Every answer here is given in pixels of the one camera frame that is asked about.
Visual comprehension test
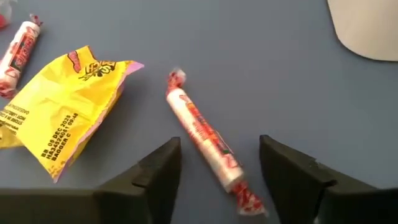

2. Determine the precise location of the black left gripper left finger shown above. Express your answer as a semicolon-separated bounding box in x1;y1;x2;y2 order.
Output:
93;136;182;224

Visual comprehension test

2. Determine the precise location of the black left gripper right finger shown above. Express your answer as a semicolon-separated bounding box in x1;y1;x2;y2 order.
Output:
259;134;379;224

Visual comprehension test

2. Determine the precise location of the Smarties candy roll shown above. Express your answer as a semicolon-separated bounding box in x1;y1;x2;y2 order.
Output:
0;13;44;100
165;67;269;217

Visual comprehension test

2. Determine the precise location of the yellow Sour Patch packet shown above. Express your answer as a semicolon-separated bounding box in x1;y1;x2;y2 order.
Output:
0;45;145;184

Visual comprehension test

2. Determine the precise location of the white plastic bin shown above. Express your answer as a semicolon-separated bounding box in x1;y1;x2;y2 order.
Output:
326;0;398;62

